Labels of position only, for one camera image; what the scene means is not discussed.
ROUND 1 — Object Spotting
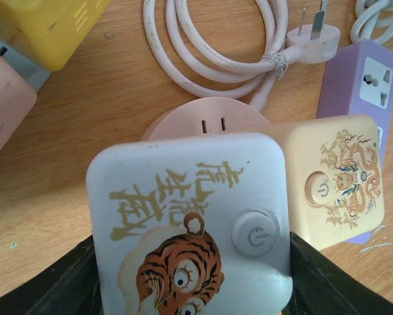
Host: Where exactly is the beige cube socket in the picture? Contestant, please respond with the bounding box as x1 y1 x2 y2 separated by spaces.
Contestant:
262 114 384 250

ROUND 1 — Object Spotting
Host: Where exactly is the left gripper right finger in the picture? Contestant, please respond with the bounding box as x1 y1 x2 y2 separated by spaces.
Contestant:
289 232 393 314

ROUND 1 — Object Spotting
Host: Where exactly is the yellow cube socket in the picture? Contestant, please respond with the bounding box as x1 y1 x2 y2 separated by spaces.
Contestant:
0 0 110 72

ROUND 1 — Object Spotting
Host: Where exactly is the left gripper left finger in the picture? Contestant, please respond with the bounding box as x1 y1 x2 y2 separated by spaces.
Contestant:
0 236 101 314

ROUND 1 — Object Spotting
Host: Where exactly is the white cube socket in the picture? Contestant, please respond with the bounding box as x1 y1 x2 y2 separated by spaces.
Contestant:
86 133 293 314

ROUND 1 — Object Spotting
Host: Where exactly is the pink round socket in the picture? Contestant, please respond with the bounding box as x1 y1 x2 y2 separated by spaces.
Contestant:
140 97 268 141

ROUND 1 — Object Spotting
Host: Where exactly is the pink coiled cable with plug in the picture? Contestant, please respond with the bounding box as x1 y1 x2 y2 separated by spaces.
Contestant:
142 0 341 114

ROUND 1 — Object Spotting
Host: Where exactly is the white knotted cable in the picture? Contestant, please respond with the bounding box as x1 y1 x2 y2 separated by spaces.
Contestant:
350 0 393 45

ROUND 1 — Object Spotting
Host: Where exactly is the pink cube socket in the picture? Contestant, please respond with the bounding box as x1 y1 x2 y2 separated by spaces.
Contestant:
0 56 37 150

